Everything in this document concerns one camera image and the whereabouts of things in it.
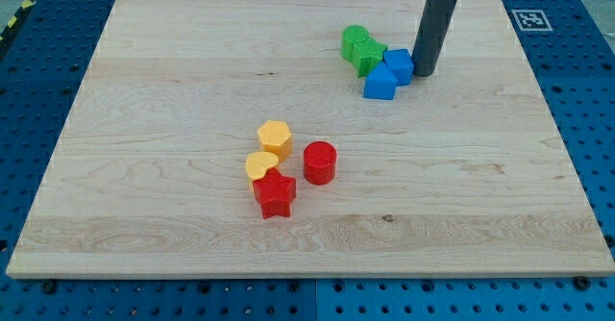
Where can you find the green cylinder block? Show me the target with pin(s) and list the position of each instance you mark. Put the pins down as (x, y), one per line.
(352, 35)

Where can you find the red star block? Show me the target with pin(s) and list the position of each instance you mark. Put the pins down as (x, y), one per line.
(275, 193)

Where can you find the blue cube block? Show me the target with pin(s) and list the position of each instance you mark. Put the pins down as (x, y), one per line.
(401, 65)

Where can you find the light wooden board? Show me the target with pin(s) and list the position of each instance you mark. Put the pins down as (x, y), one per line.
(462, 175)

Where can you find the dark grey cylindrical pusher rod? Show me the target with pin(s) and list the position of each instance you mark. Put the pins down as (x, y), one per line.
(433, 28)

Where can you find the white fiducial marker tag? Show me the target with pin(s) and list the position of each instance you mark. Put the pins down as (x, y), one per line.
(531, 20)

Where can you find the yellow heart block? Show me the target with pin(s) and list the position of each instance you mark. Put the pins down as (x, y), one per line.
(257, 164)

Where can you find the yellow black hazard tape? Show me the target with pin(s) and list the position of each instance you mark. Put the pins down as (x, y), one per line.
(17, 21)

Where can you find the green textured star block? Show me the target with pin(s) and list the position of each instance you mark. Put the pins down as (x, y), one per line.
(367, 55)

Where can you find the blue triangle block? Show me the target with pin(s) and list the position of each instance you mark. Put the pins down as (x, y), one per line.
(380, 83)

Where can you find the yellow hexagon block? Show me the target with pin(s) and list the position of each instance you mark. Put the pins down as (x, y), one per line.
(274, 136)

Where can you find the red cylinder block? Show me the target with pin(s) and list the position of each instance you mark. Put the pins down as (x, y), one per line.
(320, 159)

